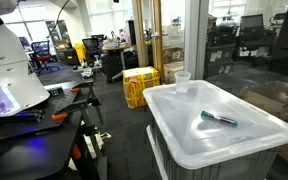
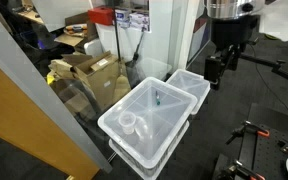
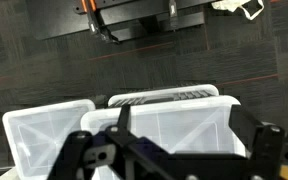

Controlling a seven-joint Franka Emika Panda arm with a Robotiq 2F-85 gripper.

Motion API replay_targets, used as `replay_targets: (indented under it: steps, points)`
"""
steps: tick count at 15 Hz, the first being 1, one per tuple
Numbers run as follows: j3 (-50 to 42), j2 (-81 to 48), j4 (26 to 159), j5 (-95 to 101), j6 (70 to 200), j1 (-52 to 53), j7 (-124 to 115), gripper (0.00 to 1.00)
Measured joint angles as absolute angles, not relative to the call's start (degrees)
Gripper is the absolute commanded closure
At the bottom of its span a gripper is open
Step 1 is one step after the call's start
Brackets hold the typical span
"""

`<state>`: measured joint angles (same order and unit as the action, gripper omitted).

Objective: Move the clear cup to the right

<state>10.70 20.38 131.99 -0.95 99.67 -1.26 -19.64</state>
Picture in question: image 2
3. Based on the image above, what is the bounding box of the clear plastic measuring cup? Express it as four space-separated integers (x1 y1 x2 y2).
118 111 137 135

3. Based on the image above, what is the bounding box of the teal white marker pen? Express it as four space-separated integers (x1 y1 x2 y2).
154 89 161 106

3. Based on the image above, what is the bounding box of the clear empty plastic tub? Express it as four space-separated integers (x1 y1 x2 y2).
135 57 173 81

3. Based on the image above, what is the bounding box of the large clear bin lid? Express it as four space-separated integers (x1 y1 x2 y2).
97 76 199 170

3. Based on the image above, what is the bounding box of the small clear bin lid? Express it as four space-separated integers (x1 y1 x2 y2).
165 68 212 116

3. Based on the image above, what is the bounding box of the large open cardboard box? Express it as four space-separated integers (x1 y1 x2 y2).
73 50 122 112

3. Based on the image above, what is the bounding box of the thin black pole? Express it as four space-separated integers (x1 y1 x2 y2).
113 0 122 69

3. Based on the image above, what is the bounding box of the white plastic container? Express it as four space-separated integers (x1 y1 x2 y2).
83 38 104 58

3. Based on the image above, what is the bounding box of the white printed carton stack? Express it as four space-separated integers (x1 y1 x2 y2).
115 8 151 33

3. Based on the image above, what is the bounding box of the small open cardboard box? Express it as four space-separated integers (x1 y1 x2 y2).
49 78 98 122

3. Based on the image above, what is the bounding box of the red blue white panel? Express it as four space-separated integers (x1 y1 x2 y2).
188 16 212 64

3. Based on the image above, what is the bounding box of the grey translucent storage bin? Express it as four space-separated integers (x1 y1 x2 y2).
108 120 191 180

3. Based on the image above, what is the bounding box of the flattened cardboard box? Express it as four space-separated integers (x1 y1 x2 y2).
47 54 85 81

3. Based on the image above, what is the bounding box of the red box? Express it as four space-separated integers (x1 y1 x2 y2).
87 5 115 27

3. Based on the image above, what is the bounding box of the cardboard box with packages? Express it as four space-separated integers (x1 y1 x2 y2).
53 12 98 54

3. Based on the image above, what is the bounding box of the silver black cylindrical stand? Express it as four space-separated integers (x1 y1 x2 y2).
203 0 267 53

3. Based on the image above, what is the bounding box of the orange wooden panel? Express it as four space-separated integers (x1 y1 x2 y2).
0 54 101 180

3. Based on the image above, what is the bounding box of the black breadboard table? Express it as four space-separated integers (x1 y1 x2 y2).
212 102 288 180

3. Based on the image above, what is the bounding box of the black long-handled dustpan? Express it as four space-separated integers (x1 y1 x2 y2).
124 29 147 88

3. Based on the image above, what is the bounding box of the black exterior camera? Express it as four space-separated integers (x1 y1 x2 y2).
203 54 222 92

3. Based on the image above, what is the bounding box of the grey partition frame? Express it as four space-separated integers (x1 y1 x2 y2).
0 1 114 174

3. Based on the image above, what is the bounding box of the orange-handled black clamp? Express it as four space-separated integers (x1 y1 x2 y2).
216 159 267 180
225 120 271 145

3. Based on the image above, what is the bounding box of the thin black cable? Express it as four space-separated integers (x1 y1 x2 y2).
248 41 288 118

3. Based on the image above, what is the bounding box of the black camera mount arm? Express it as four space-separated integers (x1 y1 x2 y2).
217 43 288 88

